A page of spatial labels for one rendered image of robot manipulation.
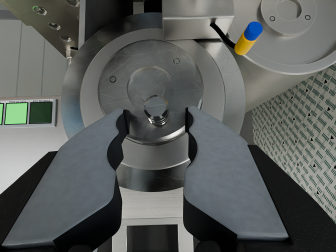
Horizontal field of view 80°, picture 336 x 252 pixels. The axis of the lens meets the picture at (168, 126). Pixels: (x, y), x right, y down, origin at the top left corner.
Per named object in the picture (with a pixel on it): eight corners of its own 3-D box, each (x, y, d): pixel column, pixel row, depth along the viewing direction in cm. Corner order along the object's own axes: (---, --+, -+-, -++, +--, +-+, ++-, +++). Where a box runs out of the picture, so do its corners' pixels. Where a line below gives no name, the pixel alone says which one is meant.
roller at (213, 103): (220, 25, 17) (231, 167, 15) (189, 103, 42) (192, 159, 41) (81, 29, 17) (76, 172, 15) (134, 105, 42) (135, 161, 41)
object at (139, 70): (185, 25, 15) (218, 123, 14) (183, 41, 17) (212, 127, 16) (85, 54, 14) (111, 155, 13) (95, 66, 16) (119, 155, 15)
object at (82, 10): (89, -128, 20) (84, 49, 17) (132, 24, 43) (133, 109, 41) (84, -127, 20) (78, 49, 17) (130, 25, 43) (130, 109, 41)
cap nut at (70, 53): (77, 48, 50) (77, 65, 49) (83, 55, 53) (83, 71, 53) (62, 49, 50) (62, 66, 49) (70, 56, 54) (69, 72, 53)
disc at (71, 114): (238, 8, 17) (254, 189, 15) (236, 12, 18) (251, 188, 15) (63, 14, 17) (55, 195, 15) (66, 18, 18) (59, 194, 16)
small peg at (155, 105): (164, 91, 11) (171, 114, 11) (165, 103, 14) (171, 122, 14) (140, 98, 11) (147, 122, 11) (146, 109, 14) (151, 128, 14)
